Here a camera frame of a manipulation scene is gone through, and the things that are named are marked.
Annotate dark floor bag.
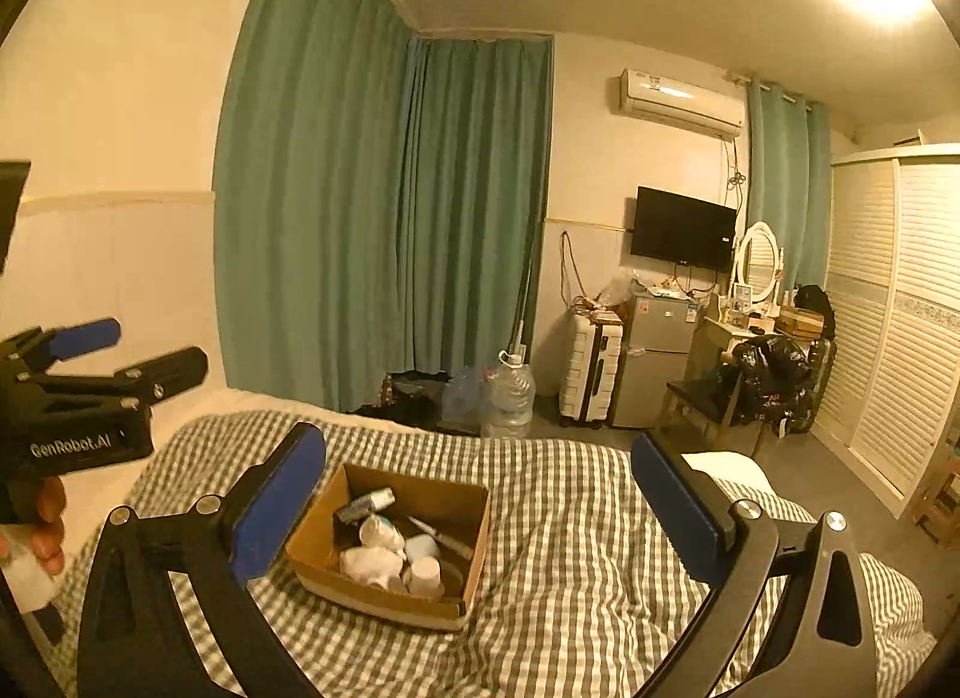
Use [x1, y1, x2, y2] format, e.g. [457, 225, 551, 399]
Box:
[355, 369, 482, 438]

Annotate black bag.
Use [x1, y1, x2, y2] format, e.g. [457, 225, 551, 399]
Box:
[795, 284, 836, 340]

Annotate black printed clothing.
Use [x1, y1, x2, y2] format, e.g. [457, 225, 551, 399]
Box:
[730, 334, 820, 438]

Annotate hanging wall cables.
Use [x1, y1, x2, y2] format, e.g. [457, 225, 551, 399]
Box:
[558, 231, 595, 310]

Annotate white oval mirror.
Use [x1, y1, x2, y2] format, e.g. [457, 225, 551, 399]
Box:
[733, 221, 785, 310]

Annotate white pen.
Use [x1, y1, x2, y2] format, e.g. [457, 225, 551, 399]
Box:
[407, 516, 476, 562]

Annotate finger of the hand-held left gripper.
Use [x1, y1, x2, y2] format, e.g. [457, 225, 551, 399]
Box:
[0, 317, 122, 374]
[34, 347, 209, 414]

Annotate grey tube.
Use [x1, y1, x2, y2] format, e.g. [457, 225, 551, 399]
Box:
[334, 488, 397, 526]

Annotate silver small fridge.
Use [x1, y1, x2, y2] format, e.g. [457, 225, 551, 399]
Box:
[610, 290, 700, 431]

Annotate black wall television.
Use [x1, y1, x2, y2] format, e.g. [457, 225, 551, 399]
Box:
[630, 185, 739, 272]

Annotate wooden stool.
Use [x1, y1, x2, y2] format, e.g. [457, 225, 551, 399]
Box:
[910, 441, 960, 550]

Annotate dark chair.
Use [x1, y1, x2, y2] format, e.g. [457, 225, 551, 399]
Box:
[658, 360, 767, 456]

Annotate person's left hand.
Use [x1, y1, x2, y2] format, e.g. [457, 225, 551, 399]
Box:
[0, 477, 68, 579]

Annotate green checkered blanket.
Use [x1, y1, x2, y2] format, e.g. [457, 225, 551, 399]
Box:
[64, 409, 929, 698]

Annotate white suitcase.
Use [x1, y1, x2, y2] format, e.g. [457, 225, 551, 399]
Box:
[559, 311, 626, 430]

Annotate white louvred wardrobe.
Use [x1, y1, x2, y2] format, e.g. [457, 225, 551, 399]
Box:
[813, 143, 960, 520]

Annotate wooden box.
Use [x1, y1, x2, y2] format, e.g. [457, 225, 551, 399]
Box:
[775, 308, 826, 340]

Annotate large clear water jug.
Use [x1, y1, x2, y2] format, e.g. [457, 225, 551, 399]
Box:
[480, 351, 536, 441]

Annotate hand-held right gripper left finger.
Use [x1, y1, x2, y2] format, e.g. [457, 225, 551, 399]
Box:
[75, 422, 328, 698]

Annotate brown boxes on suitcase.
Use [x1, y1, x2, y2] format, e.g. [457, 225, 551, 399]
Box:
[573, 296, 625, 328]

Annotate air conditioner cable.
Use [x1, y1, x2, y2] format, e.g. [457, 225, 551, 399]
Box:
[723, 135, 748, 208]

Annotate cardboard box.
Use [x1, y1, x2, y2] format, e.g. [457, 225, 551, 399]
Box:
[285, 462, 492, 631]

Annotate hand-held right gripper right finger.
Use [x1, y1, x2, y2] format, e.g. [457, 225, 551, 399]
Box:
[631, 434, 880, 698]

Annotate white air conditioner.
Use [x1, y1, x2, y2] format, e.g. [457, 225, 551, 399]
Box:
[619, 68, 746, 139]

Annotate dressing table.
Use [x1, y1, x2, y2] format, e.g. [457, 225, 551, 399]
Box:
[688, 306, 827, 400]

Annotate crumpled clear plastic bag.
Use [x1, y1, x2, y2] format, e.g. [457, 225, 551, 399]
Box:
[442, 366, 497, 433]

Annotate green curtain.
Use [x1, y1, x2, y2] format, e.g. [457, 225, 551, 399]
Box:
[405, 38, 557, 400]
[212, 0, 422, 415]
[745, 75, 833, 295]

